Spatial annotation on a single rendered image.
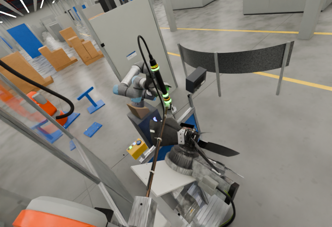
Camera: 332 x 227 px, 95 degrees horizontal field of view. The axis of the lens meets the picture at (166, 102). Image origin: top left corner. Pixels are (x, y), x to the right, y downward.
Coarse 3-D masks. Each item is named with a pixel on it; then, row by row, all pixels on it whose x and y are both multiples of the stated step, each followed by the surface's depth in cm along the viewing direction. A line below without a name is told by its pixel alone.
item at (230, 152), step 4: (208, 144) 115; (212, 144) 113; (216, 144) 111; (204, 148) 120; (208, 148) 119; (212, 148) 117; (216, 148) 116; (220, 148) 113; (224, 148) 111; (228, 148) 107; (216, 152) 120; (220, 152) 119; (224, 152) 116; (228, 152) 114; (232, 152) 111; (236, 152) 106; (228, 156) 121
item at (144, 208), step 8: (136, 200) 58; (144, 200) 57; (152, 200) 58; (136, 208) 56; (144, 208) 55; (152, 208) 57; (136, 216) 54; (144, 216) 53; (152, 216) 56; (128, 224) 53; (136, 224) 52; (144, 224) 52; (152, 224) 56
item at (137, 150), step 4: (140, 140) 146; (136, 144) 144; (140, 144) 143; (144, 144) 144; (132, 148) 142; (136, 148) 141; (140, 148) 142; (144, 148) 146; (128, 152) 141; (132, 152) 139; (136, 152) 140; (140, 152) 144; (132, 156) 138; (136, 156) 142
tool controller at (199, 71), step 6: (192, 72) 174; (198, 72) 173; (204, 72) 172; (186, 78) 169; (192, 78) 168; (198, 78) 168; (204, 78) 180; (186, 84) 175; (192, 84) 167; (198, 84) 175; (186, 90) 183; (192, 90) 174
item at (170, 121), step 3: (168, 120) 141; (171, 120) 140; (174, 120) 140; (165, 123) 137; (168, 123) 136; (171, 123) 136; (174, 123) 135; (177, 123) 135; (171, 126) 132; (174, 126) 131; (177, 126) 131; (180, 126) 130; (177, 129) 128; (180, 129) 127
